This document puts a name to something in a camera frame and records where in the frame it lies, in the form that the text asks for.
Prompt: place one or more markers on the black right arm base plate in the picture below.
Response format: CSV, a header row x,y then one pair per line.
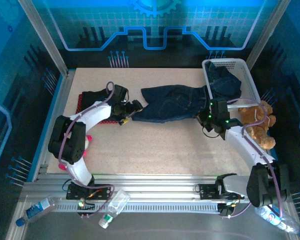
x,y
207,191

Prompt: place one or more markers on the aluminium frame rail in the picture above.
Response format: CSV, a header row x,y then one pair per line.
x,y
152,182

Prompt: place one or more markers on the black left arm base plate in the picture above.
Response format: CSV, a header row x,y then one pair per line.
x,y
100,192

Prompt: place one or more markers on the black skirt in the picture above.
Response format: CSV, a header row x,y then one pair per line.
x,y
90,96

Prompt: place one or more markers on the white perforated plastic basket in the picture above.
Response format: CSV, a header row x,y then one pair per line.
x,y
250,80

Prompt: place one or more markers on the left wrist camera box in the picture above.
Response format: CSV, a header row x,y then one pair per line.
x,y
120,92

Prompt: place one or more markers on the aluminium table side rail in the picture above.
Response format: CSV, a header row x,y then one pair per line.
x,y
58,105

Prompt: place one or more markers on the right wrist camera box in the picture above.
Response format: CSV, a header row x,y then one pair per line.
x,y
218,106

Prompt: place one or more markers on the red polka dot skirt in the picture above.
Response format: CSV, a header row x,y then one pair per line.
x,y
79,105

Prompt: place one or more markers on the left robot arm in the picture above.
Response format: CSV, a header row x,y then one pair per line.
x,y
95,115

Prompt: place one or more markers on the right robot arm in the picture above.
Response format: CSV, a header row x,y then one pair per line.
x,y
250,147

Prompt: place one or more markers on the blue label water bottle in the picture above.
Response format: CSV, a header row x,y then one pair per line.
x,y
285,222
36,210

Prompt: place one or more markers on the brown teddy bear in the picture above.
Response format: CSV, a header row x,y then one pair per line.
x,y
257,125

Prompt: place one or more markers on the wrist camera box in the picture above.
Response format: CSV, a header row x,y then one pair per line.
x,y
120,92
218,106

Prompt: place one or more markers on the empty clear green-capped bottle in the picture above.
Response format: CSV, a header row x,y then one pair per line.
x,y
116,203

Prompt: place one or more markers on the pink striped plush toy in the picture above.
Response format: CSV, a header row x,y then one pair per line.
x,y
89,139

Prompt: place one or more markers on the aluminium frame post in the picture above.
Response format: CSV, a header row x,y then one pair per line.
x,y
266,37
45,37

